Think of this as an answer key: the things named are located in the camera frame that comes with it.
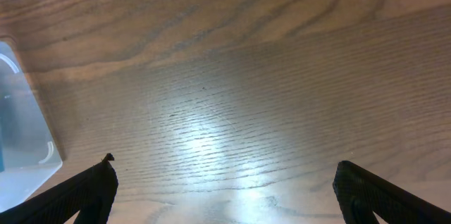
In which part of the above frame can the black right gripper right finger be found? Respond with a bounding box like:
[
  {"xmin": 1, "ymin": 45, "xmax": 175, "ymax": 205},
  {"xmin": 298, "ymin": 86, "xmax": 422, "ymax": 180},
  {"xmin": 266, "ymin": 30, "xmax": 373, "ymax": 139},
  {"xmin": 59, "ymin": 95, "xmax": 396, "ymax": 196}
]
[{"xmin": 333, "ymin": 161, "xmax": 450, "ymax": 224}]

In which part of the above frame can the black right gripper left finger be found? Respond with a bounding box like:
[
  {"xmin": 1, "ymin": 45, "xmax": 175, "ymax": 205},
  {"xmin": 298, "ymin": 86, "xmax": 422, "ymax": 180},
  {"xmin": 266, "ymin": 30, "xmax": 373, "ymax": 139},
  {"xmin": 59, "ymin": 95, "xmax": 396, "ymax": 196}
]
[{"xmin": 1, "ymin": 153, "xmax": 118, "ymax": 224}]

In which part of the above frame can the clear plastic container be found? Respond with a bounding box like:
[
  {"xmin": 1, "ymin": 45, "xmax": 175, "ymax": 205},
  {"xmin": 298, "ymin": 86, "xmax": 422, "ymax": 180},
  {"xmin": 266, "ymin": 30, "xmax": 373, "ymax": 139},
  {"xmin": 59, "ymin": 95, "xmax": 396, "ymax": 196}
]
[{"xmin": 1, "ymin": 42, "xmax": 62, "ymax": 212}]

